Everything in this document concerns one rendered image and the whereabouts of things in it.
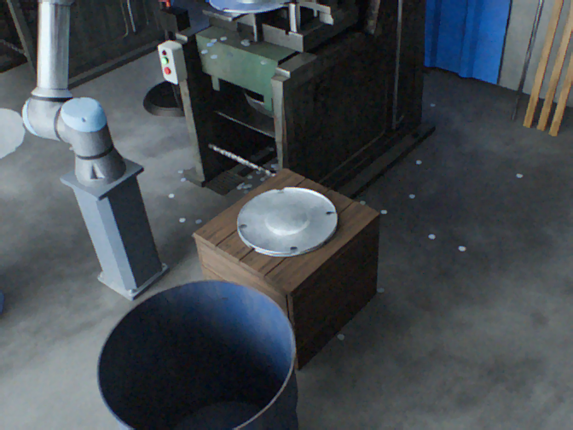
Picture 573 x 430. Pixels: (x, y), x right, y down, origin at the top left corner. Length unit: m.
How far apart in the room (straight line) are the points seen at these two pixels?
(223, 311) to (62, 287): 0.89
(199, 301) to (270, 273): 0.23
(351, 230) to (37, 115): 0.97
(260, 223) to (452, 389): 0.72
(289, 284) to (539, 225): 1.12
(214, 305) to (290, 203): 0.47
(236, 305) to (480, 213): 1.20
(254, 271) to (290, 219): 0.21
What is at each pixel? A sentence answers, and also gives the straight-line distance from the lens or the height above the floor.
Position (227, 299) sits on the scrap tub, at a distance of 1.49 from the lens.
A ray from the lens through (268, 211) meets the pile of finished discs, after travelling 1.81.
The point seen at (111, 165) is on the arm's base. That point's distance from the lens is 1.88.
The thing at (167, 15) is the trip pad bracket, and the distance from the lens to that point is 2.31.
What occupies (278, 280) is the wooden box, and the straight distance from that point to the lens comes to 1.61.
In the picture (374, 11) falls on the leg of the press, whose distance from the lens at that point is 2.27.
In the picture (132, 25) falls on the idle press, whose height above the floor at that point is 0.18.
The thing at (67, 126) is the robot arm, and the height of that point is 0.64.
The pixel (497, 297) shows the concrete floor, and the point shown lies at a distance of 2.10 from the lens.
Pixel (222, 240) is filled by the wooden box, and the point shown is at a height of 0.35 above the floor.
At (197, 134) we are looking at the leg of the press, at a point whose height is 0.25.
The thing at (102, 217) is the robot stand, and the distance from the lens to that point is 1.94.
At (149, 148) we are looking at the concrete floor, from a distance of 2.86.
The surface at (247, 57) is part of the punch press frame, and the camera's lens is 2.08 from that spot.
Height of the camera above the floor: 1.51
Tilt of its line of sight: 40 degrees down
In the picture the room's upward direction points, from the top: 5 degrees counter-clockwise
